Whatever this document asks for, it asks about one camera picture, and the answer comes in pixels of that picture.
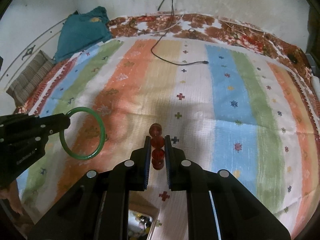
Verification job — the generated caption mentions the black cable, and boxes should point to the black cable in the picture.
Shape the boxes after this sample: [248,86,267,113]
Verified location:
[128,0,210,66]

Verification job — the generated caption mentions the dark red bead bracelet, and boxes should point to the dark red bead bracelet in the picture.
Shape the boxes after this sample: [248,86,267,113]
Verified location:
[149,123,165,171]

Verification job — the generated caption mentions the wooden jewelry box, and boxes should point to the wooden jewelry box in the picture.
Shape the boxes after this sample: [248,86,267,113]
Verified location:
[127,202,159,240]

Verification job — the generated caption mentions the grey striped cushion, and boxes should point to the grey striped cushion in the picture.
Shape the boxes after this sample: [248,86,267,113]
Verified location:
[6,50,55,107]

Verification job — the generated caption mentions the striped colourful blanket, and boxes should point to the striped colourful blanket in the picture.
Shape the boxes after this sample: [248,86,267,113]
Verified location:
[18,37,319,237]

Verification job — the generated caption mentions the green jade bangle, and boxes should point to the green jade bangle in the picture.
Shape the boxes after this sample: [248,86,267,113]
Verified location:
[59,107,106,161]

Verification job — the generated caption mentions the brown floral bedsheet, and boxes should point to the brown floral bedsheet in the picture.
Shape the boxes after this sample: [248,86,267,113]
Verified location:
[15,12,313,116]

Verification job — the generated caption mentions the teal pillow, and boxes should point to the teal pillow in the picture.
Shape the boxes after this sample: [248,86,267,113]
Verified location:
[54,6,112,62]

